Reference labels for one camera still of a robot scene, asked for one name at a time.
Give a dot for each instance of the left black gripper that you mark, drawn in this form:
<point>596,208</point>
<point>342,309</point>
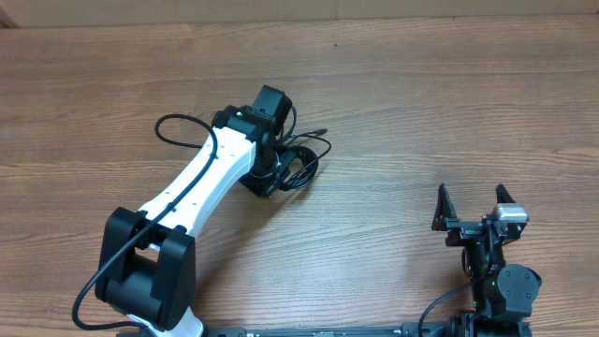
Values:
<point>264,187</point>

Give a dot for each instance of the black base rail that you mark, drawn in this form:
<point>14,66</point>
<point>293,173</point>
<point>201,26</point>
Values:
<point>405,330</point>

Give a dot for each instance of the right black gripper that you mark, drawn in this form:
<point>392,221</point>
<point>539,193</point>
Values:
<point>463,230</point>

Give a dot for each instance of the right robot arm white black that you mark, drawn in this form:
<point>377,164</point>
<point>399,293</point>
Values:
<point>503,294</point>

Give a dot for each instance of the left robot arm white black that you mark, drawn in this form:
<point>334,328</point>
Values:
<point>147,265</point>

